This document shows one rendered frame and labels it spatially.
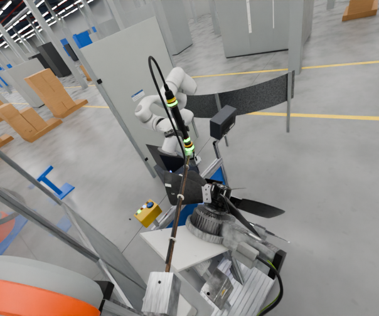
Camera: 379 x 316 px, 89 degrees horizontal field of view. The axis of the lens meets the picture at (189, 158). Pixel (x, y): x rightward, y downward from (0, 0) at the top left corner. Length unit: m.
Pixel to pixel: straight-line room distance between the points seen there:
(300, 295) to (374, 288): 0.54
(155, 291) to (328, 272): 1.84
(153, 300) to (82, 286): 0.35
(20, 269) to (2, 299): 0.03
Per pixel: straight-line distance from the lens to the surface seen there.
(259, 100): 2.98
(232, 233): 1.10
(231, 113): 1.75
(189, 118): 1.70
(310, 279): 2.22
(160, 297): 0.61
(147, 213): 1.42
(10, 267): 0.29
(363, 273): 2.34
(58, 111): 9.01
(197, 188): 1.07
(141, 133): 2.94
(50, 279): 0.28
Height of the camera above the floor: 2.10
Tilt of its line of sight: 39 degrees down
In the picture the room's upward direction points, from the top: 22 degrees counter-clockwise
